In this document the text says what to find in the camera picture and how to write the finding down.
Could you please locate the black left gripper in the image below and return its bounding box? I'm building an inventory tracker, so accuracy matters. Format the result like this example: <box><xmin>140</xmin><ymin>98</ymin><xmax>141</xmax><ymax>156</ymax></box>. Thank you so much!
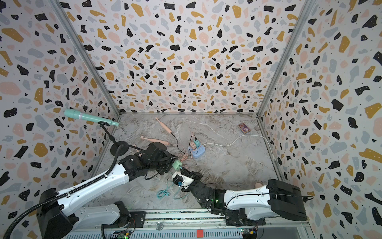
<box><xmin>151</xmin><ymin>150</ymin><xmax>183</xmax><ymax>176</ymax></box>

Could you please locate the green plug adapter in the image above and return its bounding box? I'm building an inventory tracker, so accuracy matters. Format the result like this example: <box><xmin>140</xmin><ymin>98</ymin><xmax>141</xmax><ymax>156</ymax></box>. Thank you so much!
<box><xmin>172</xmin><ymin>159</ymin><xmax>182</xmax><ymax>170</ymax></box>

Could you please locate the pink toothbrush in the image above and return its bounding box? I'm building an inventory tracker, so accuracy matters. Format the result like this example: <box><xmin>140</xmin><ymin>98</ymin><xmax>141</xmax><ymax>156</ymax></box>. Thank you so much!
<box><xmin>140</xmin><ymin>136</ymin><xmax>170</xmax><ymax>146</ymax></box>
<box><xmin>155</xmin><ymin>118</ymin><xmax>173</xmax><ymax>134</ymax></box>

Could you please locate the pink plug adapter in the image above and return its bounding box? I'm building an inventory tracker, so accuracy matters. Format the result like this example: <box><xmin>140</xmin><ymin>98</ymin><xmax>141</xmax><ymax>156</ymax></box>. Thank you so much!
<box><xmin>190</xmin><ymin>142</ymin><xmax>197</xmax><ymax>150</ymax></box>

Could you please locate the teal plug adapter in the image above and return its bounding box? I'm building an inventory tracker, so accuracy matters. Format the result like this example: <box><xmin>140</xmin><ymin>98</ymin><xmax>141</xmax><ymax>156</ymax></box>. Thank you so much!
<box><xmin>194</xmin><ymin>139</ymin><xmax>201</xmax><ymax>148</ymax></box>

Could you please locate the teal cable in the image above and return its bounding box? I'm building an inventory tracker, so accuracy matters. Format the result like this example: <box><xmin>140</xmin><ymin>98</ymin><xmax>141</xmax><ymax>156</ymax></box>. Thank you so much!
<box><xmin>156</xmin><ymin>179</ymin><xmax>189</xmax><ymax>200</ymax></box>

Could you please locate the black charging cable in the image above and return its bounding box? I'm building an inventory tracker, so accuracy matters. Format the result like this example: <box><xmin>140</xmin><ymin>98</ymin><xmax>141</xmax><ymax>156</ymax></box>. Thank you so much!
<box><xmin>171</xmin><ymin>133</ymin><xmax>198</xmax><ymax>157</ymax></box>

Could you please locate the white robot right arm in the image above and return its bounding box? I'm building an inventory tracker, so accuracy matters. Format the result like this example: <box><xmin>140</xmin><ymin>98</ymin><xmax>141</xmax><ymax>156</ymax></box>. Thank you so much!
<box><xmin>172</xmin><ymin>169</ymin><xmax>309</xmax><ymax>227</ymax></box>

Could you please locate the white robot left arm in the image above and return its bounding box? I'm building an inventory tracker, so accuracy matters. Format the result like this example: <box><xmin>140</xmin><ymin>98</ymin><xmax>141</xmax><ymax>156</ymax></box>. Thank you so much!
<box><xmin>37</xmin><ymin>142</ymin><xmax>178</xmax><ymax>239</ymax></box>

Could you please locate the light blue power strip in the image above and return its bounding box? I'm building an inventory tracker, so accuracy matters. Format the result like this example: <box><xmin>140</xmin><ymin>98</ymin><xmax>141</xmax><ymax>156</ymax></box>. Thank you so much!
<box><xmin>189</xmin><ymin>145</ymin><xmax>206</xmax><ymax>159</ymax></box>

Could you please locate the black microphone stand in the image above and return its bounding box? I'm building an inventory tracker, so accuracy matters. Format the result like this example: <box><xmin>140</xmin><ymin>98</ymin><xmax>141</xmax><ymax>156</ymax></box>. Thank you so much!
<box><xmin>97</xmin><ymin>121</ymin><xmax>129</xmax><ymax>156</ymax></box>

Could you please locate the small colourful card box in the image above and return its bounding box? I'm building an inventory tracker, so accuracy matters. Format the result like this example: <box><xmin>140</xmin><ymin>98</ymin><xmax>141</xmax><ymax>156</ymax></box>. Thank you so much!
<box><xmin>238</xmin><ymin>123</ymin><xmax>251</xmax><ymax>134</ymax></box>

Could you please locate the mint green microphone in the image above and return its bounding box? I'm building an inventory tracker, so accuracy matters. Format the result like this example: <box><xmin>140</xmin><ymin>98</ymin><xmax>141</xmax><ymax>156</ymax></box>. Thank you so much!
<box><xmin>64</xmin><ymin>109</ymin><xmax>119</xmax><ymax>126</ymax></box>

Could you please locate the black corrugated conduit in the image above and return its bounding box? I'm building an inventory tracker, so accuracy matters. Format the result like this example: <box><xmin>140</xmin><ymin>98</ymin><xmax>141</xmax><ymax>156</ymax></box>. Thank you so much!
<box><xmin>4</xmin><ymin>156</ymin><xmax>132</xmax><ymax>239</ymax></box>

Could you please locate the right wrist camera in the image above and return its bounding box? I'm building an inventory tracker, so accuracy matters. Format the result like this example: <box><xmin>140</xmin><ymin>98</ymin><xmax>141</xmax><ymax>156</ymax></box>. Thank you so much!
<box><xmin>172</xmin><ymin>172</ymin><xmax>194</xmax><ymax>189</ymax></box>

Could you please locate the white power strip cable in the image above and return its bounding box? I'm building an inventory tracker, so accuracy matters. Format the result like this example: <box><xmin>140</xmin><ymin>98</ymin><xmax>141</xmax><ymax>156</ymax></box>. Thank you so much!
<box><xmin>202</xmin><ymin>133</ymin><xmax>275</xmax><ymax>162</ymax></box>

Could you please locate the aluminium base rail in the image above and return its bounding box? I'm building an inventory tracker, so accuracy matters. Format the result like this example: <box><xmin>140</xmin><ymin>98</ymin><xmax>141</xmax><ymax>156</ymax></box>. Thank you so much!
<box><xmin>66</xmin><ymin>209</ymin><xmax>314</xmax><ymax>239</ymax></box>

